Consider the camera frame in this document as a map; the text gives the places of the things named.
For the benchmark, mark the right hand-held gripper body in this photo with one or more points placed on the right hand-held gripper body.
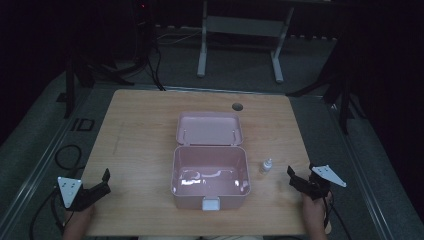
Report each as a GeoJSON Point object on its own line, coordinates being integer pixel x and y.
{"type": "Point", "coordinates": [316, 188]}

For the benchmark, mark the white metal desk frame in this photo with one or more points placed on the white metal desk frame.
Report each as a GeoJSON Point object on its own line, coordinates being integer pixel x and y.
{"type": "Point", "coordinates": [241, 28]}

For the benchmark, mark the person's left hand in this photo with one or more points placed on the person's left hand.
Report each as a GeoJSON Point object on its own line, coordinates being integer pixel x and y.
{"type": "Point", "coordinates": [81, 218]}

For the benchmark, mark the small white dropper bottle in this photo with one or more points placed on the small white dropper bottle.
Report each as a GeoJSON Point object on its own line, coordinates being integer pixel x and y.
{"type": "Point", "coordinates": [265, 166]}

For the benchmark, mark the pink plastic storage box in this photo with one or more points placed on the pink plastic storage box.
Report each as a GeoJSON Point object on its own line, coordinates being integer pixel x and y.
{"type": "Point", "coordinates": [210, 166]}

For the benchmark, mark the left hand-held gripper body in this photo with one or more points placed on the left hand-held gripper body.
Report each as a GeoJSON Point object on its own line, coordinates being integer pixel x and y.
{"type": "Point", "coordinates": [69, 190]}

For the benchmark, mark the person's right hand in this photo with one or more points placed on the person's right hand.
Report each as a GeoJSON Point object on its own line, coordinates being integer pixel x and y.
{"type": "Point", "coordinates": [313, 206]}

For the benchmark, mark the black metal stand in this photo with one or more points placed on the black metal stand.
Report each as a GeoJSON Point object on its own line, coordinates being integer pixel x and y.
{"type": "Point", "coordinates": [70, 90]}
{"type": "Point", "coordinates": [343, 96]}

